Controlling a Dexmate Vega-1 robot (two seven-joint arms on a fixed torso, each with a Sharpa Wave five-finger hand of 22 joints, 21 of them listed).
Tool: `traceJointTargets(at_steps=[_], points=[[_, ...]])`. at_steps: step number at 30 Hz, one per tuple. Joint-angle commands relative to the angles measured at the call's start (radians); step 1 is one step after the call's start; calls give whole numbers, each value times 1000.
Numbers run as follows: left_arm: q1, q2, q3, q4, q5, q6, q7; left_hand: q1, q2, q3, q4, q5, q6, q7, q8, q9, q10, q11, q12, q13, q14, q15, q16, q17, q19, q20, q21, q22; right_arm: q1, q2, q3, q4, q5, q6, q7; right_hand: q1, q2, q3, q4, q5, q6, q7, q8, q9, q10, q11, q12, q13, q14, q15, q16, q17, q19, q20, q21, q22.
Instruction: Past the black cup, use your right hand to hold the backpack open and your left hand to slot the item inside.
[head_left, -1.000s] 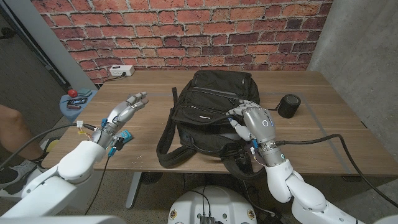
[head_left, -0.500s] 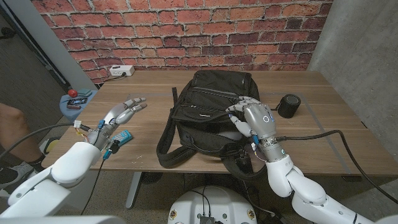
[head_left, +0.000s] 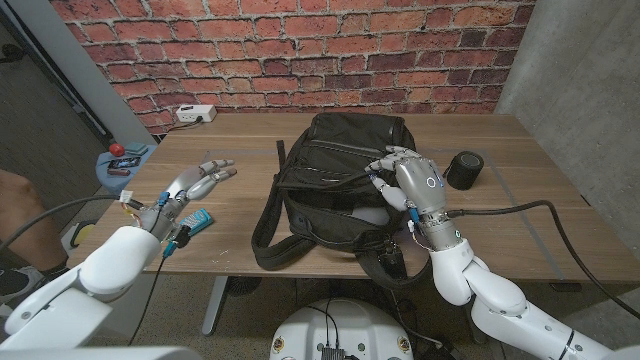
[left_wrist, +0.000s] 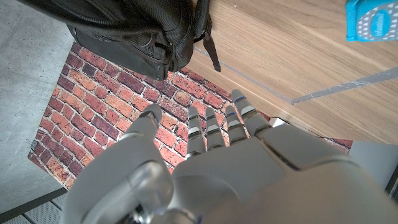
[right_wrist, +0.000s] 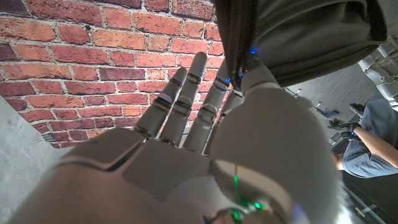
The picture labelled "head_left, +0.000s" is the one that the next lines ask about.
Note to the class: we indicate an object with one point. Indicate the brick wall backdrop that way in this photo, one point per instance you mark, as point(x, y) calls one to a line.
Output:
point(300, 50)

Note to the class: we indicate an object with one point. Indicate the yellow black round object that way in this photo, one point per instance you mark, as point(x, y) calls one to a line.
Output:
point(82, 234)

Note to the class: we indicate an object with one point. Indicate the black backpack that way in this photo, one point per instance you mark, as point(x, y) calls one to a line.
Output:
point(325, 225)

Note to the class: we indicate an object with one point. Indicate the black ribbed round object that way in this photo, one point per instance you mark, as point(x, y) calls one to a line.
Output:
point(245, 286)

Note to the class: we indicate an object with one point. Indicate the person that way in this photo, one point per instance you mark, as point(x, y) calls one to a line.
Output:
point(20, 215)

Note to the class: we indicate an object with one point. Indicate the small red device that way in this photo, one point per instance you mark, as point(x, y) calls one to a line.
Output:
point(119, 172)

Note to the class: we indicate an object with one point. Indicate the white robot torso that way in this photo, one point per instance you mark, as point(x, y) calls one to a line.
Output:
point(345, 325)

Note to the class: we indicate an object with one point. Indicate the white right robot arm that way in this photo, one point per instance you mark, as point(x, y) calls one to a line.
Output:
point(500, 300)

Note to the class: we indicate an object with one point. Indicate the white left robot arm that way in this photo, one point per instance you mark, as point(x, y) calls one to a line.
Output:
point(115, 265)

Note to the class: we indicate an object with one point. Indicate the small teal box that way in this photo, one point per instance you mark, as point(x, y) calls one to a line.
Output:
point(136, 148)

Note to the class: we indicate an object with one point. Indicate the grey table leg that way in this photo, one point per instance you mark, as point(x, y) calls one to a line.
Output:
point(215, 305)

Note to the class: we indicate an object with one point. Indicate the blue round stool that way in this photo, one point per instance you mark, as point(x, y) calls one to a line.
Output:
point(112, 182)

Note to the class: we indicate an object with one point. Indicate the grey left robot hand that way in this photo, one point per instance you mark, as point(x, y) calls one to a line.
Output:
point(192, 185)

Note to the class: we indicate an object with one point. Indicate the white power strip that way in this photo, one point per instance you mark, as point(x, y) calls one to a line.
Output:
point(195, 113)

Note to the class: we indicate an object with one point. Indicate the teal oval case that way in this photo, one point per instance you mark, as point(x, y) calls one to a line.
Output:
point(197, 221)

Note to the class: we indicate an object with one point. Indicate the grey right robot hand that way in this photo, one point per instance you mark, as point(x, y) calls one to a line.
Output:
point(420, 185)

